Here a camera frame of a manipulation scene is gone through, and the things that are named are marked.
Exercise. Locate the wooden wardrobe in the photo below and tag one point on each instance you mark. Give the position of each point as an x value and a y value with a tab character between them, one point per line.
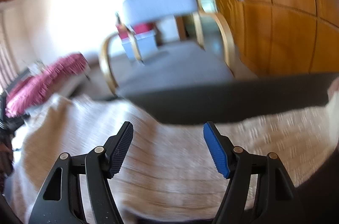
284	37

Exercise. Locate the bed with red quilt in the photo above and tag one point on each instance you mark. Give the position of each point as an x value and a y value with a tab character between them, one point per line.
62	77

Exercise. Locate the black leather bench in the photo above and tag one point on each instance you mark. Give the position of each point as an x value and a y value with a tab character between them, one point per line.
235	101

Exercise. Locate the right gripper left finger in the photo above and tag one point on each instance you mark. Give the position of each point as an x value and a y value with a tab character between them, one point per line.
60	200

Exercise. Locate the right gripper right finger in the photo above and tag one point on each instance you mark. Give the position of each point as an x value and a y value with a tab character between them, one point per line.
259	190

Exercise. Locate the grey wooden armchair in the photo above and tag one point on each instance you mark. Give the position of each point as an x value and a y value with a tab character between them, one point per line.
179	64

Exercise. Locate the white knitted sweater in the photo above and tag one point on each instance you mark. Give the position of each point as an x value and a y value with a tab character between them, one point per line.
168	173

